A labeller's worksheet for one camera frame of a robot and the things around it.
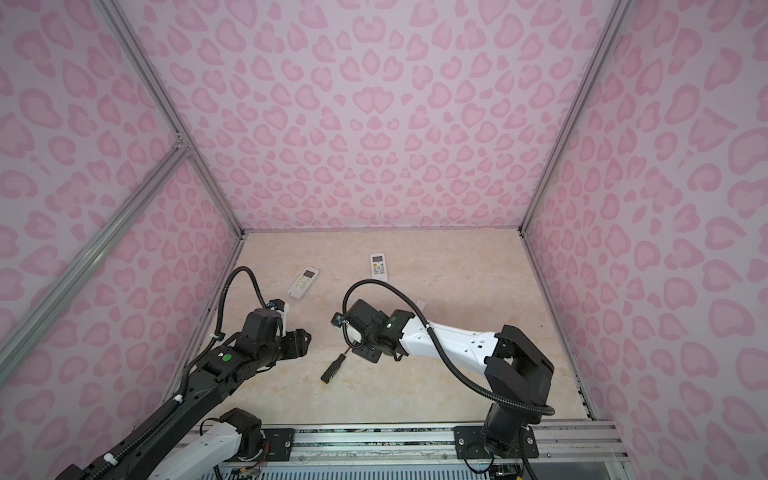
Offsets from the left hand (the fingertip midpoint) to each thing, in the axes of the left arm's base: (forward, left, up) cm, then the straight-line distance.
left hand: (302, 333), depth 81 cm
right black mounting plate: (-25, -43, -11) cm, 51 cm away
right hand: (0, -17, -2) cm, 18 cm away
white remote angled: (+23, +6, -10) cm, 26 cm away
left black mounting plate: (-24, +4, -10) cm, 26 cm away
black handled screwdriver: (-6, -8, -10) cm, 14 cm away
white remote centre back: (+30, -19, -9) cm, 37 cm away
